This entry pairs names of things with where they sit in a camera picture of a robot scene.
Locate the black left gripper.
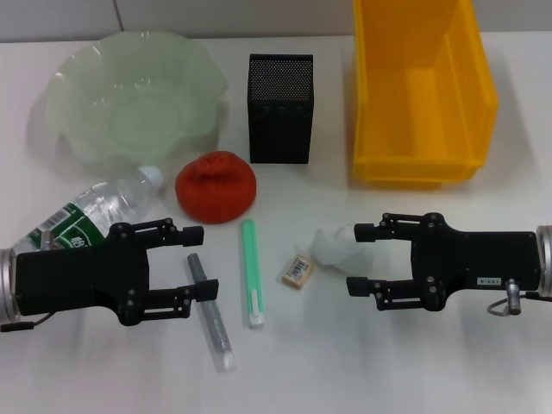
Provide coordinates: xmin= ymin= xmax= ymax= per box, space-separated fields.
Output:
xmin=15 ymin=217 xmax=220 ymax=328

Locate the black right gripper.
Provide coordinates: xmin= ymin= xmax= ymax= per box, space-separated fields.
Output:
xmin=345 ymin=211 xmax=541 ymax=313

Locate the white paper ball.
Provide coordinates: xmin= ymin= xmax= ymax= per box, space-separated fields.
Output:
xmin=294 ymin=223 xmax=380 ymax=277

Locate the green pen with white cap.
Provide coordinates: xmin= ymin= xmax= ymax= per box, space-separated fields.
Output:
xmin=239 ymin=218 xmax=267 ymax=329

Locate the red-orange knitted orange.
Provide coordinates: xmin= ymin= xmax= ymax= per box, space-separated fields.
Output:
xmin=174 ymin=149 xmax=259 ymax=225

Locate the clear green-label water bottle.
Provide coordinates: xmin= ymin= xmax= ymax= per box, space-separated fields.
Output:
xmin=9 ymin=166 xmax=165 ymax=260

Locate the grey marker pen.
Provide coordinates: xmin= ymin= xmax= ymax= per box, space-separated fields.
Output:
xmin=185 ymin=253 xmax=238 ymax=374

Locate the beige eraser with barcode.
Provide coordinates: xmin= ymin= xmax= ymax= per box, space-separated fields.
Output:
xmin=280 ymin=254 xmax=316 ymax=292

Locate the black mesh pen holder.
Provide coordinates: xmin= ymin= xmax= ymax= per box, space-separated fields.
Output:
xmin=247 ymin=53 xmax=317 ymax=165

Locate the pale green wavy glass plate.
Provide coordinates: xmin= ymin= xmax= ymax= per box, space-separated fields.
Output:
xmin=26 ymin=33 xmax=229 ymax=168

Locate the yellow plastic bin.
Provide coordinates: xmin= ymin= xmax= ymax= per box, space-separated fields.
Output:
xmin=351 ymin=0 xmax=500 ymax=191

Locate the right gripper cable with plug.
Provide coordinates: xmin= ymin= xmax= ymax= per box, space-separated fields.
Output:
xmin=486 ymin=278 xmax=545 ymax=319

